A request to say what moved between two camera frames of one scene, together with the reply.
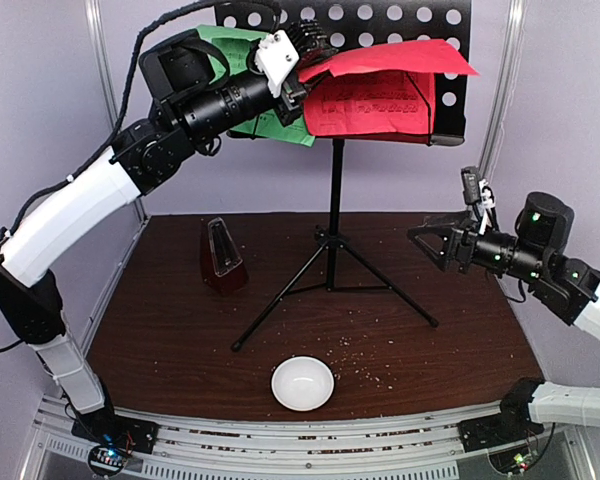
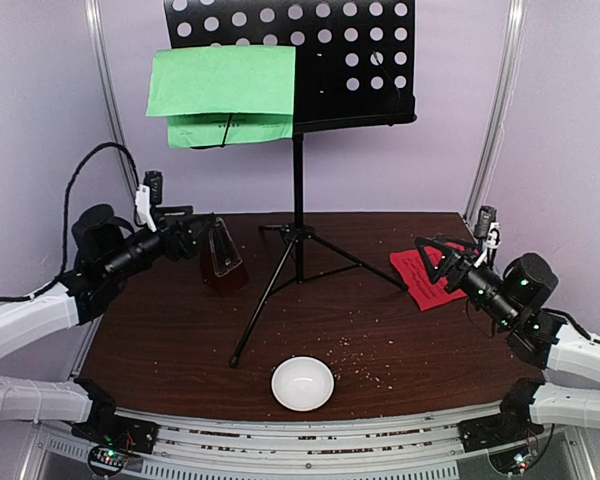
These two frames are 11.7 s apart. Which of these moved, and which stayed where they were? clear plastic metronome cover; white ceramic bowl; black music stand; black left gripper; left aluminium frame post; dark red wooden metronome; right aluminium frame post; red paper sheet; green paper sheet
Moved: black left gripper; red paper sheet; green paper sheet; black music stand
Stayed: right aluminium frame post; white ceramic bowl; dark red wooden metronome; left aluminium frame post; clear plastic metronome cover
